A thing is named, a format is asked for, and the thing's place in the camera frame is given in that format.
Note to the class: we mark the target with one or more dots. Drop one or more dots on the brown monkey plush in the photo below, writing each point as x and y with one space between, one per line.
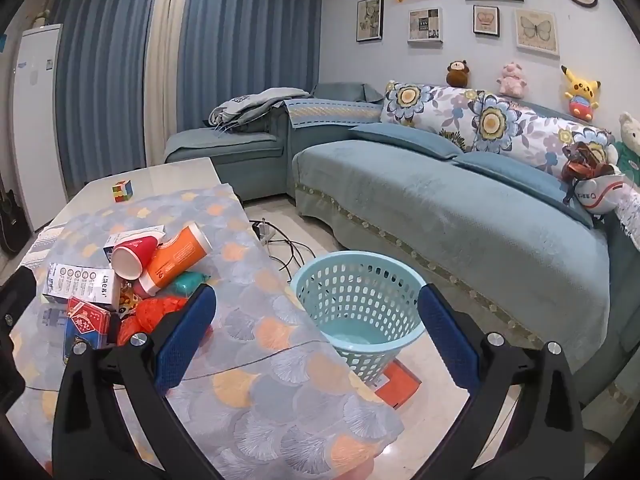
458 75

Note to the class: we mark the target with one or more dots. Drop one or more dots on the orange red textured pouch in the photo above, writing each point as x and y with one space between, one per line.
150 312

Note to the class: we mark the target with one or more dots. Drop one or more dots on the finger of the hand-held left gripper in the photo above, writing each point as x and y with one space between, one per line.
17 295

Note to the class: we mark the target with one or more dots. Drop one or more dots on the blue curtain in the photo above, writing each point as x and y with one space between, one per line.
105 85
250 35

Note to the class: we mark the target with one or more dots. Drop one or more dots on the white power strip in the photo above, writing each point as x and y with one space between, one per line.
262 232

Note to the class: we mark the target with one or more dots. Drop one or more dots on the orange cylindrical tube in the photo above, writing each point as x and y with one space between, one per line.
175 260

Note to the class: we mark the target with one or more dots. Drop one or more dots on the floral cushion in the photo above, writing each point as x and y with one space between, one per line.
585 142
515 130
425 105

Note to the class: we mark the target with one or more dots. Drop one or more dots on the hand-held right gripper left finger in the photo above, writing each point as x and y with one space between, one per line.
182 345

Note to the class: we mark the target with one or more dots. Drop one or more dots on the white box with black icons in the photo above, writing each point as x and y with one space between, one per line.
80 280

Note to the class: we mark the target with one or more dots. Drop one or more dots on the tall black framed picture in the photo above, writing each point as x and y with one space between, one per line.
370 19

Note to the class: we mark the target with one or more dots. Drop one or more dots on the striped blue sofa throw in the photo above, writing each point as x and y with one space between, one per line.
325 112

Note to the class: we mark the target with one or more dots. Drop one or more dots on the white refrigerator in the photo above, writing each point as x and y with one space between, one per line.
37 135

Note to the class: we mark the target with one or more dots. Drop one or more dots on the light blue plastic basket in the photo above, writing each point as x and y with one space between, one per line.
360 355

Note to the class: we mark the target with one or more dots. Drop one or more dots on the black framed crown picture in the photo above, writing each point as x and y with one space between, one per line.
486 20

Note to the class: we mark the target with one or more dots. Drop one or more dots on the white framed collage picture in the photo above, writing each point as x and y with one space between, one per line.
425 25

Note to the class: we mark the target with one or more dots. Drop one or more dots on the teal packet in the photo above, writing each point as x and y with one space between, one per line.
187 282

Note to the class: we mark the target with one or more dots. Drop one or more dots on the orange box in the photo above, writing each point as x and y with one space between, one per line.
397 385

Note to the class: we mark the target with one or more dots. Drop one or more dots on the red and blue card box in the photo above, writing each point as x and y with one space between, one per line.
85 325

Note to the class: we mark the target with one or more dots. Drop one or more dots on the white bear plush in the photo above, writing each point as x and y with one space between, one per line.
631 145

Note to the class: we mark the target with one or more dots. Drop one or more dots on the blue pillow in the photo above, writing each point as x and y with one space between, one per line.
400 140

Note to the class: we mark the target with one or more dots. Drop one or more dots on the butterfly picture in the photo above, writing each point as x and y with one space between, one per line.
536 31

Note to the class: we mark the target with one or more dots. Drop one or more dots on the red paper cup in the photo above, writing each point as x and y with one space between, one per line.
137 250

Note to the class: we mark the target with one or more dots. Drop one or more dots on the grey orange patterned tablecloth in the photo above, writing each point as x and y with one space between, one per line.
280 310

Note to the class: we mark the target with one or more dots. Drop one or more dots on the black guitar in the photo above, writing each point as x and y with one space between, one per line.
12 220

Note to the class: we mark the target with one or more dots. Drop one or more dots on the cream curtain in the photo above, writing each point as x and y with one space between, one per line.
165 70

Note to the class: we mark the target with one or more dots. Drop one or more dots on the teal sofa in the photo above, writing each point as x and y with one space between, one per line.
400 200

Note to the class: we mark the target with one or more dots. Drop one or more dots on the white floral cloth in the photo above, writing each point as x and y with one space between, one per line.
629 220

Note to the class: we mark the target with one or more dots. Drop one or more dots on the yellow mouse plush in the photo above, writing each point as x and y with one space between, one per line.
580 95

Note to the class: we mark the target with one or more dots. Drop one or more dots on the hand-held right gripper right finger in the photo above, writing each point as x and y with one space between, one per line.
447 332

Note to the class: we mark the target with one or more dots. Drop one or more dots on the grey clothing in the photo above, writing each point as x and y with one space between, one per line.
250 105

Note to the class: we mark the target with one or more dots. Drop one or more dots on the pink pig plush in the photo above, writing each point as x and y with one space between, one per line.
512 80

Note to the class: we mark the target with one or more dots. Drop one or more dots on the white helmet with red stripes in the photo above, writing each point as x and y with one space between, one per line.
600 195

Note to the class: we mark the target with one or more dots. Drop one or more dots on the colourful puzzle cube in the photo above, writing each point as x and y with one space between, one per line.
122 191

